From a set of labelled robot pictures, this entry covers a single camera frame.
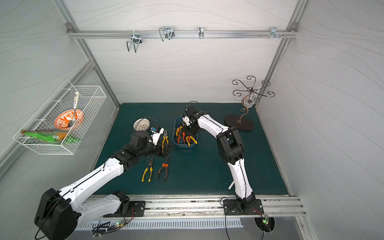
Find orange black long nose pliers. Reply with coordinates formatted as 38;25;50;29
157;156;169;181

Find yellow black pliers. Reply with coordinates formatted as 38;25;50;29
162;130;169;149
141;155;155;183

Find blue plastic storage box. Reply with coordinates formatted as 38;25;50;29
172;116;198;149

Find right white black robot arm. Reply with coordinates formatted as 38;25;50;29
183;106;256;212

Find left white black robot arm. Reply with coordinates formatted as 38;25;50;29
34;129;173;240

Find yellow pliers in box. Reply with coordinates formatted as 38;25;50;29
185;136;198;147

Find orange black pliers in box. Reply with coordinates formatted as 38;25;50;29
175;125;184;144

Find white round strainer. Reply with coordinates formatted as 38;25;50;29
133;118;151;131

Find brown metal jewelry stand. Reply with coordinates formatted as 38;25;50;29
225;76;276;131

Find orange white patterned bowl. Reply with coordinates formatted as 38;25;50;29
54;110;84;131

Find small metal hook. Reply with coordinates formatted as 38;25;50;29
198;27;204;39

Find loop metal hook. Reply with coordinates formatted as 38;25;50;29
159;27;175;42

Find double prong metal hook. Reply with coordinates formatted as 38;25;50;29
126;34;143;53

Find green snack packet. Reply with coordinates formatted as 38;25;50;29
21;130;82;144

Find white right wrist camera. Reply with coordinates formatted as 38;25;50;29
183;116;191;126

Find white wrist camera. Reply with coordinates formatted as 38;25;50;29
183;116;191;126
151;127;164;146

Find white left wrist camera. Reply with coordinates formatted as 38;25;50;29
151;127;164;146

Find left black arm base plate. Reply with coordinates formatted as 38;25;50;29
103;201;146;218

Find white handled small tool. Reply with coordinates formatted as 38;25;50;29
228;181;235;190

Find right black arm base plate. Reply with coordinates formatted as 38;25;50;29
221;198;264;216

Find white vented cable duct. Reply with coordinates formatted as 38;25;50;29
74;218;244;231

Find white handled spoon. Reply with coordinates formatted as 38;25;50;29
68;92;80;128

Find white wire wall basket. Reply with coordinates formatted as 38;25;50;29
13;80;107;155

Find aluminium cross rail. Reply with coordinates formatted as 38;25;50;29
67;29;299;40

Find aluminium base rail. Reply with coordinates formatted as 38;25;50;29
59;194;307;221

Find right metal bracket hook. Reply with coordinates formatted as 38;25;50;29
260;27;287;39

